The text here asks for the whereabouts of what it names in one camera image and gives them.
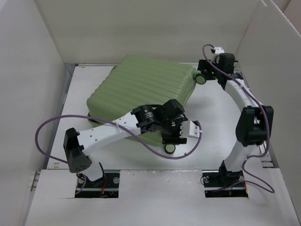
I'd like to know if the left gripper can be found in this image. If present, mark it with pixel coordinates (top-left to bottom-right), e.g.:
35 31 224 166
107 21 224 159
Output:
158 116 187 142

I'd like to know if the green suitcase blue lining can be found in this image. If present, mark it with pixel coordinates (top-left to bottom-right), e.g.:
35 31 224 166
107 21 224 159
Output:
87 56 204 147

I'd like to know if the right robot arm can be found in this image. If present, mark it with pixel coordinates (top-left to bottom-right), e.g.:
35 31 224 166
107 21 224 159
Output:
198 53 274 187

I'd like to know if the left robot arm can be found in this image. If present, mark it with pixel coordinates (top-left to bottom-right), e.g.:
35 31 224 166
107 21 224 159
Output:
63 99 190 187

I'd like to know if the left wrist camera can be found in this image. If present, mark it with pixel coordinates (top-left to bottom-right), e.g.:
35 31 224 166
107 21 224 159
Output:
180 121 202 137

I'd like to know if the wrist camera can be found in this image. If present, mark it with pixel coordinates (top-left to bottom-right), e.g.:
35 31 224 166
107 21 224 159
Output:
180 121 202 137
211 47 225 55

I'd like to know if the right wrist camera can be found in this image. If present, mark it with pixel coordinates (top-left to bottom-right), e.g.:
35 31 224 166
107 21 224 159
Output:
211 47 225 55

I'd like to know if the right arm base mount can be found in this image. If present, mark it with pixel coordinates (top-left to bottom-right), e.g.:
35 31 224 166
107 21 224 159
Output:
200 170 248 198

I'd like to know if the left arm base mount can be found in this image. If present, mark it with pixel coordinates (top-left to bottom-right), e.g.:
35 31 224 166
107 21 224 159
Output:
74 170 120 199

